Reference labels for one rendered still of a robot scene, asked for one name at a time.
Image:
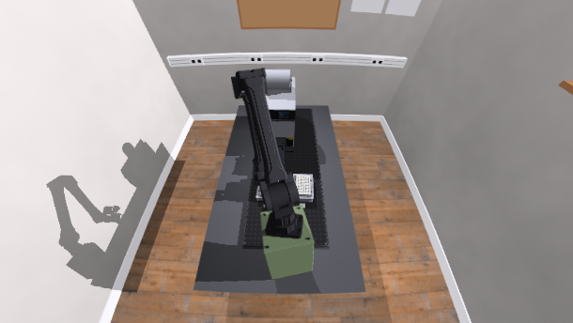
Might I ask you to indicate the dark grey cylinder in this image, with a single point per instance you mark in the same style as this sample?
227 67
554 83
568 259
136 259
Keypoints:
278 79

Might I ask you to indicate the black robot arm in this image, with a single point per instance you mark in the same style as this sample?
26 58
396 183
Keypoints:
283 193

